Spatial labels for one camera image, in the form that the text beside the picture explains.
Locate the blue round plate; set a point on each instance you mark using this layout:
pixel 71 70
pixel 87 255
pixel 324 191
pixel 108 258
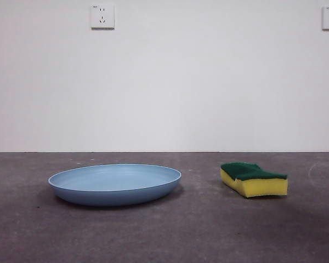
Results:
pixel 112 189

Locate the yellow sponge with green pad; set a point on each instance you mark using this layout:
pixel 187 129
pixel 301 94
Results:
pixel 263 187

